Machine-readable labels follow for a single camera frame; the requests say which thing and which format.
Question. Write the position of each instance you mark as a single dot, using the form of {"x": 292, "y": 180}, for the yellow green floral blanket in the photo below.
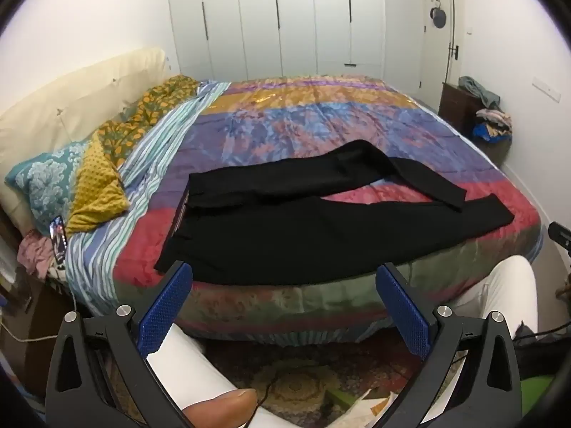
{"x": 134, "y": 120}

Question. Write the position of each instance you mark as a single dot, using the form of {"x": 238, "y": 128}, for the black pants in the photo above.
{"x": 267, "y": 232}

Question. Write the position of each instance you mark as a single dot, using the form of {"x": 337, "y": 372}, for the smartphone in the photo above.
{"x": 58, "y": 238}

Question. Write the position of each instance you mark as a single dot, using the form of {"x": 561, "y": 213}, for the dark wooden nightstand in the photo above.
{"x": 455, "y": 102}

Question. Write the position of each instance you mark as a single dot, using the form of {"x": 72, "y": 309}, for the dark bedside cabinet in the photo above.
{"x": 26, "y": 316}

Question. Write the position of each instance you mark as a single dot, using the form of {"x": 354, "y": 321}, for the white wall plate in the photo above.
{"x": 546, "y": 87}

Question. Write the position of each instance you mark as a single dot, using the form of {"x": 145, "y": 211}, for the teal floral pillow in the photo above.
{"x": 40, "y": 178}

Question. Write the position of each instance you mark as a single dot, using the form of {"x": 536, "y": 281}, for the pink cloth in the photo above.
{"x": 35, "y": 252}

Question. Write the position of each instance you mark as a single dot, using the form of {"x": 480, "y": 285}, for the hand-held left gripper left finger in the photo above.
{"x": 163, "y": 310}

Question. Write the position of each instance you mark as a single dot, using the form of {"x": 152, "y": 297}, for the person's leg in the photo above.
{"x": 504, "y": 285}
{"x": 187, "y": 365}

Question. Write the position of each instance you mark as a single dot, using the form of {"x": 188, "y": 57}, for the loose papers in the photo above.
{"x": 370, "y": 410}

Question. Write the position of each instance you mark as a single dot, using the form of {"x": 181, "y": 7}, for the person's right leg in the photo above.
{"x": 504, "y": 285}

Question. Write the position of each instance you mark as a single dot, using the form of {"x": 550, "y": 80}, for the yellow dotted pillow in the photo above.
{"x": 96, "y": 187}

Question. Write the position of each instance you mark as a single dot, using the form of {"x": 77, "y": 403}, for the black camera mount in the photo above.
{"x": 560, "y": 236}

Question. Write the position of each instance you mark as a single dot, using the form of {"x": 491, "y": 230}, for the person's left hand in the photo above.
{"x": 218, "y": 408}

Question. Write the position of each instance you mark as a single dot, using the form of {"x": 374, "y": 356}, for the green object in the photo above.
{"x": 535, "y": 401}

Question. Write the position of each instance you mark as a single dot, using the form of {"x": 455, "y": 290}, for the cream padded headboard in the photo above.
{"x": 67, "y": 93}

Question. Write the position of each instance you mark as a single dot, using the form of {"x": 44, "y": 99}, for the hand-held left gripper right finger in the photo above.
{"x": 403, "y": 316}

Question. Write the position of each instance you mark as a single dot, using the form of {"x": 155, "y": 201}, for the white wardrobe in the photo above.
{"x": 258, "y": 18}

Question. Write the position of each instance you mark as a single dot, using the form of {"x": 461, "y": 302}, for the pile of clothes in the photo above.
{"x": 493, "y": 125}

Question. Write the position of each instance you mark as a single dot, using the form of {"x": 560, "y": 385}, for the white door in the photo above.
{"x": 435, "y": 58}

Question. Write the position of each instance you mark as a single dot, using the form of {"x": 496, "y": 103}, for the round dark door hanging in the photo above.
{"x": 438, "y": 15}

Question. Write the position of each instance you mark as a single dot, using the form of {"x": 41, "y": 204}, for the grey cloth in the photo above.
{"x": 479, "y": 89}

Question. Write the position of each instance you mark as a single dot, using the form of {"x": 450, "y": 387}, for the person's left leg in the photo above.
{"x": 187, "y": 365}

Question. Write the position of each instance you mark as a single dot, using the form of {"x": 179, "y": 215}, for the colourful patchwork quilt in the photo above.
{"x": 312, "y": 125}

